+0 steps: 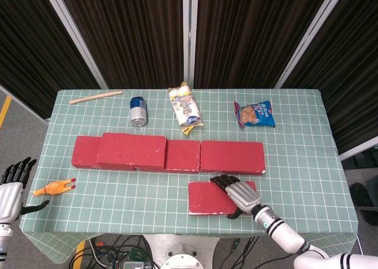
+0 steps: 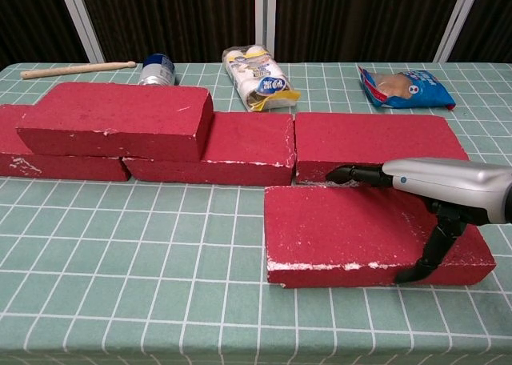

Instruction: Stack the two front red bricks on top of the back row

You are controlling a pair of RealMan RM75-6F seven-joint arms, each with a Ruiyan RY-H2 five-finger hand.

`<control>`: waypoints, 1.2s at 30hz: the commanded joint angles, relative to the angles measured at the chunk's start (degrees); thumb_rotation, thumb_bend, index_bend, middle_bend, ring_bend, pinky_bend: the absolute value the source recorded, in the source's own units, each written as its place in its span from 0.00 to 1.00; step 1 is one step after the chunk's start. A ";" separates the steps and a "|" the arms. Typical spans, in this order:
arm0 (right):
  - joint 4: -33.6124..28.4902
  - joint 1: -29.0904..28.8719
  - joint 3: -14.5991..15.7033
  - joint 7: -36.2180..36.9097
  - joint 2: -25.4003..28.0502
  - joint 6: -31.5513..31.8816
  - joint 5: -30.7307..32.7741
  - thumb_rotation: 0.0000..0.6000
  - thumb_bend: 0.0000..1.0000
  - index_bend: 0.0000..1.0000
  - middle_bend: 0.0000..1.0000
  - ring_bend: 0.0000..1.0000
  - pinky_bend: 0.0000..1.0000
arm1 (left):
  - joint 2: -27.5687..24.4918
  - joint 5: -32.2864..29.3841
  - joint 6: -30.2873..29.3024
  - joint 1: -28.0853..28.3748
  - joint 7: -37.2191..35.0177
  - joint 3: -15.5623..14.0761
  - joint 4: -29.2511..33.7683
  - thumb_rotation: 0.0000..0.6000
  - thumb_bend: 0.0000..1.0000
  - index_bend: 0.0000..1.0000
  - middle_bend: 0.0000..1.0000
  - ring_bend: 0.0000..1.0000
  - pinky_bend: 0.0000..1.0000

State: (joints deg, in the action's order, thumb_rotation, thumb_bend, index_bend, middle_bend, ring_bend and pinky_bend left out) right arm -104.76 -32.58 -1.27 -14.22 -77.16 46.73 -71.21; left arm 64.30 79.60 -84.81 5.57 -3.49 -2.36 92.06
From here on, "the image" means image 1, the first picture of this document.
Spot blue silver drink can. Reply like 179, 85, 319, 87
129, 96, 148, 129

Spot black rounded equipment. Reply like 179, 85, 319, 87
350, 179, 378, 222

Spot grey metal partition post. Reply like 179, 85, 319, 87
274, 0, 351, 89
41, 0, 109, 90
182, 0, 196, 90

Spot tangled black white cables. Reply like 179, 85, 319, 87
69, 235, 154, 269

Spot wooden stick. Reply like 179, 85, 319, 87
69, 90, 124, 105

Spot green checkered tablecloth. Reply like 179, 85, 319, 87
19, 88, 360, 264

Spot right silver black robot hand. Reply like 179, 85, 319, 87
209, 175, 263, 220

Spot black cable with green plug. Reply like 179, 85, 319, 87
229, 235, 260, 269

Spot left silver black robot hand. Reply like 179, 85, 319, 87
0, 156, 50, 224

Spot white yellow bread roll package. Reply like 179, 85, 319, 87
167, 80, 205, 136

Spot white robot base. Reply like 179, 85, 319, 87
143, 234, 221, 269

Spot dark fabric partition panel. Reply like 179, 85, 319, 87
0, 0, 100, 119
56, 0, 184, 90
193, 0, 337, 90
280, 0, 378, 155

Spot orange rubber chicken toy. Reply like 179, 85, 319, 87
32, 178, 76, 196

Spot blue snack bag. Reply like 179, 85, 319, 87
234, 100, 276, 129

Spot red brick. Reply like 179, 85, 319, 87
188, 181, 257, 217
96, 132, 168, 172
200, 140, 266, 176
70, 136, 136, 171
134, 139, 202, 173

